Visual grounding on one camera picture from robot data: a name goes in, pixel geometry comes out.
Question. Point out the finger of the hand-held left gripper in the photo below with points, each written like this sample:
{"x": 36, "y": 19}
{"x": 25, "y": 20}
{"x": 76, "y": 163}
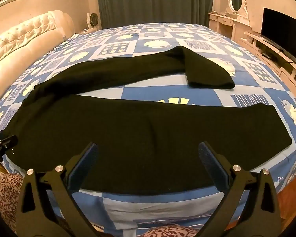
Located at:
{"x": 3, "y": 143}

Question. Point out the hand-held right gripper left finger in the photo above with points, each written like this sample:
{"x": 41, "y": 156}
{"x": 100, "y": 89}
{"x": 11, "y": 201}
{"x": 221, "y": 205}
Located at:
{"x": 85, "y": 167}

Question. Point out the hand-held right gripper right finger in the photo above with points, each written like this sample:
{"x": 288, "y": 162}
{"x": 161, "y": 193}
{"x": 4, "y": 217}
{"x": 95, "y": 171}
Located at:
{"x": 211, "y": 167}

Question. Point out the black pants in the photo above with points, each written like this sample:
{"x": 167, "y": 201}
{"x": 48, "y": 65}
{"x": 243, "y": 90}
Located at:
{"x": 138, "y": 140}

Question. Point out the blue patterned bed sheet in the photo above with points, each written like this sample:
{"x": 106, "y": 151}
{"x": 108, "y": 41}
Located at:
{"x": 162, "y": 91}

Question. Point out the cream tufted headboard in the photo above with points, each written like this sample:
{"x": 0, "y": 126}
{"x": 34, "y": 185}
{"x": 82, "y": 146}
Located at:
{"x": 27, "y": 44}

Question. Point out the cream television cabinet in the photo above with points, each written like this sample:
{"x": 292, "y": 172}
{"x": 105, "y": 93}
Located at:
{"x": 251, "y": 42}

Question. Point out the white dressing table with mirror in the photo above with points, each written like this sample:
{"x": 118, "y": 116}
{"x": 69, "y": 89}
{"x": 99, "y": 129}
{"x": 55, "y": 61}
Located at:
{"x": 227, "y": 24}

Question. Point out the small white desk fan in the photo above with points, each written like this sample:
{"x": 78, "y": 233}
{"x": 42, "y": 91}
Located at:
{"x": 93, "y": 19}

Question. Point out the black flat television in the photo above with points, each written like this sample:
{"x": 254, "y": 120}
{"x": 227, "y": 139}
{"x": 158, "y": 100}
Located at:
{"x": 281, "y": 34}

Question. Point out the dark teal curtain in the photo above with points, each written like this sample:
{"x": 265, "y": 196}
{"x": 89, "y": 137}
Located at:
{"x": 150, "y": 2}

